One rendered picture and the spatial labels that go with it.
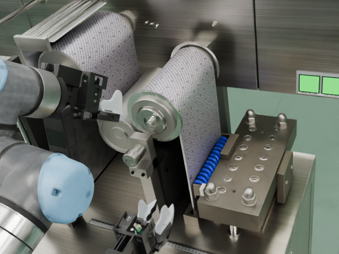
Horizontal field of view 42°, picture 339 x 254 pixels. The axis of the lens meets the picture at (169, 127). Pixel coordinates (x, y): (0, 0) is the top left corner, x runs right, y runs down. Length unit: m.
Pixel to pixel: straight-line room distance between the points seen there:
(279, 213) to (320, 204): 1.28
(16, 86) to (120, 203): 0.81
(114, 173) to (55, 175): 0.97
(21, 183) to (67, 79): 0.25
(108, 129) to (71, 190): 0.67
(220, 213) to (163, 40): 0.54
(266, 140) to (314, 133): 1.72
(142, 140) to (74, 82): 0.38
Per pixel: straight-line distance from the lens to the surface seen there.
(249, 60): 1.26
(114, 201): 1.38
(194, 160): 1.17
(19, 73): 0.63
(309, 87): 1.25
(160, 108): 1.02
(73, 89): 0.75
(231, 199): 1.13
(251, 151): 1.26
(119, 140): 1.17
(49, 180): 0.51
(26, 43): 1.12
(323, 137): 2.97
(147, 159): 1.11
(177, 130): 1.05
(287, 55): 1.23
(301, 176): 1.38
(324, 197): 2.58
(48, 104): 0.67
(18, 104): 0.63
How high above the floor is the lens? 1.84
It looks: 36 degrees down
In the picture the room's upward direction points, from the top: 11 degrees counter-clockwise
